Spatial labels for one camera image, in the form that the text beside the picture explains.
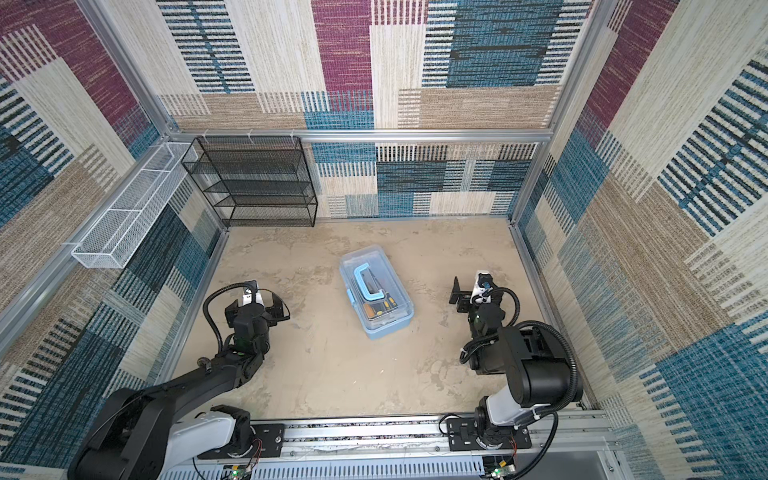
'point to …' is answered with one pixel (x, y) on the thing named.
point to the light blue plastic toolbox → (376, 291)
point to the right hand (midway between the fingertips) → (472, 281)
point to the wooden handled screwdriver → (368, 310)
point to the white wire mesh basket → (112, 241)
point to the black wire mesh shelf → (254, 181)
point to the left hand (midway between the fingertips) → (254, 294)
